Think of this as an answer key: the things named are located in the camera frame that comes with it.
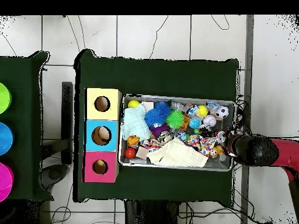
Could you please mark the cream waffle cloth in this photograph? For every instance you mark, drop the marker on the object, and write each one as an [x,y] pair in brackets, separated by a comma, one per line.
[177,154]

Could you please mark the yellow plush toy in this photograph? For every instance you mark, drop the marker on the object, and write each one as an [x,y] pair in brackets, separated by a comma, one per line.
[101,162]

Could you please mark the brown plush toy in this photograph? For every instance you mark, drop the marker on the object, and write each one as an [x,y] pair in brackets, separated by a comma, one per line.
[216,151]

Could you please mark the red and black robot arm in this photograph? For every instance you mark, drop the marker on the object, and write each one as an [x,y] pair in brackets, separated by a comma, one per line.
[257,150]

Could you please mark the wooden box with three holes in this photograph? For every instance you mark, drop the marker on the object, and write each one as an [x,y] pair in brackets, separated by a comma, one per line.
[114,112]

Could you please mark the silver mesh bin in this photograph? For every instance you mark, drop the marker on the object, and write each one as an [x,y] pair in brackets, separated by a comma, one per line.
[127,161]

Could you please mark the large blue spiky ball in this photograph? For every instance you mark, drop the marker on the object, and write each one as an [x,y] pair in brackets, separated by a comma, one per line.
[155,117]

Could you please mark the mint waffle cloth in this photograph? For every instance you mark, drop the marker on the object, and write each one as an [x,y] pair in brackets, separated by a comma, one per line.
[135,122]

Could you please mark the small blue spiky ball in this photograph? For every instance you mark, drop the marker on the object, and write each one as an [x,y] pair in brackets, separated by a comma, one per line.
[163,107]

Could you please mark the green spiky ball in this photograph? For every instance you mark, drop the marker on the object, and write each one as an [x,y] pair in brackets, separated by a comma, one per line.
[175,119]

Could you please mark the yellow plastic ball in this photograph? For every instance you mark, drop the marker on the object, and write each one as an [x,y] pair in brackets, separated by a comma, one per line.
[202,110]
[133,103]

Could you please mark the red ball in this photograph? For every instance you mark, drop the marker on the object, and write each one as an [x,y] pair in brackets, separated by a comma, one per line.
[130,152]

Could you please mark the dark green table cloth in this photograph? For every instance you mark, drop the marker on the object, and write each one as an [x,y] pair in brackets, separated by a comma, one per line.
[21,128]
[158,77]

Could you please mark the white baseball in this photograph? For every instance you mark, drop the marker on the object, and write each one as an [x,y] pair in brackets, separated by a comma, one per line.
[209,120]

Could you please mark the red cola can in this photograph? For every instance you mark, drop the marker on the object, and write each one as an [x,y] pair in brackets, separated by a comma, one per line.
[220,137]

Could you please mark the black and white soccer ball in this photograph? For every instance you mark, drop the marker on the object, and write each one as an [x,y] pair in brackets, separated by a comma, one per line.
[222,112]

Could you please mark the black upright panel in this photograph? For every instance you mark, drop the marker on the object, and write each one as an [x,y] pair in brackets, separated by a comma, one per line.
[67,116]

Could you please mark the dark grey rounded base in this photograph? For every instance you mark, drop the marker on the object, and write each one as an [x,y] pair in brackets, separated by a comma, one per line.
[53,175]

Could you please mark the blue plastic cup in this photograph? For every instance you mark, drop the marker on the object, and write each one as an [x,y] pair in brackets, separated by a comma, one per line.
[4,138]

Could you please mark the green plastic cup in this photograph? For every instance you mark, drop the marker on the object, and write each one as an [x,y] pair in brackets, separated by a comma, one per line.
[3,98]

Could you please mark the magenta plastic cup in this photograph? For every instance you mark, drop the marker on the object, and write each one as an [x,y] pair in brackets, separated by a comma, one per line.
[4,182]

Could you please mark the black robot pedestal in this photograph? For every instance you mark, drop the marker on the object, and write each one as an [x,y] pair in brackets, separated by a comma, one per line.
[151,214]

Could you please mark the grey metal rail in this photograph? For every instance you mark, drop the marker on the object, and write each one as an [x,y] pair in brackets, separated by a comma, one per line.
[249,70]

